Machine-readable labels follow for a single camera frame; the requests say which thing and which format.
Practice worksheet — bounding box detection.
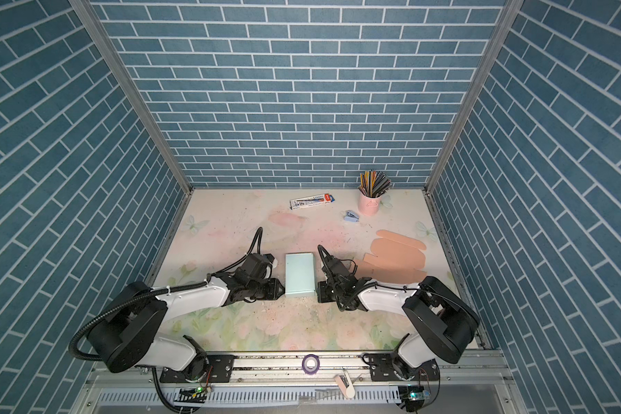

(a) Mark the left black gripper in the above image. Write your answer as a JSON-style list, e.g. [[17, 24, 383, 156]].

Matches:
[[247, 278, 290, 300]]

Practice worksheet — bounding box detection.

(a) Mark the light blue paper box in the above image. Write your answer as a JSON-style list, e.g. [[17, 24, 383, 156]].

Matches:
[[285, 253, 316, 297]]

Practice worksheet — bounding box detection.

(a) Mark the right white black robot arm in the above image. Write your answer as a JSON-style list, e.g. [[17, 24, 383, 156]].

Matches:
[[317, 246, 481, 380]]

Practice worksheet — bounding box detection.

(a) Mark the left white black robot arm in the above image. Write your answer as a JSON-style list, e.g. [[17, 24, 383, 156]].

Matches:
[[80, 253, 285, 382]]

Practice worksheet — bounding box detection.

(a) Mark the pink flat paper box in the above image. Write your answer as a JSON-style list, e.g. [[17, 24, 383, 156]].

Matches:
[[355, 229, 428, 284]]

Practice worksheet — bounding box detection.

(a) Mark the white pencil box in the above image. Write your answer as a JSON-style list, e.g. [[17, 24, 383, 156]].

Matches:
[[289, 193, 335, 210]]

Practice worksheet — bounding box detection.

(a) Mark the purple tape roll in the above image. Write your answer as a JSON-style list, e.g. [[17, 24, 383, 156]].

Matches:
[[302, 354, 320, 375]]

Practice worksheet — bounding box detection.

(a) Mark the blue small stapler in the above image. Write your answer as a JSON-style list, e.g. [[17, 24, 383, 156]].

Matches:
[[344, 210, 360, 223]]

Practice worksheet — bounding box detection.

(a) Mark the white pink small tool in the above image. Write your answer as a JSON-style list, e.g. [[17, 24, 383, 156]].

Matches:
[[334, 370, 356, 400]]

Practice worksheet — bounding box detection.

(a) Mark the pink pen cup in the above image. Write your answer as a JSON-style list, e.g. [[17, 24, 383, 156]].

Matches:
[[358, 194, 381, 217]]

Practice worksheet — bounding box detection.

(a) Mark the colored pencils bundle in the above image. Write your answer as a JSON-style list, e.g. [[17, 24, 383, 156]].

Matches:
[[359, 171, 392, 198]]

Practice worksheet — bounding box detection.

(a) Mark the right black cable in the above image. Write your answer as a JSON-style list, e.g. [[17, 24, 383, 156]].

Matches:
[[316, 244, 480, 337]]

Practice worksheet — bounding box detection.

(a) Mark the metal base rail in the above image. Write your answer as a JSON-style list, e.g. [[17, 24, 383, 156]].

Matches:
[[71, 348, 526, 414]]

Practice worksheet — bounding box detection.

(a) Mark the left black corrugated cable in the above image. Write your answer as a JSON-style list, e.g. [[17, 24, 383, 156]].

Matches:
[[68, 226, 264, 362]]

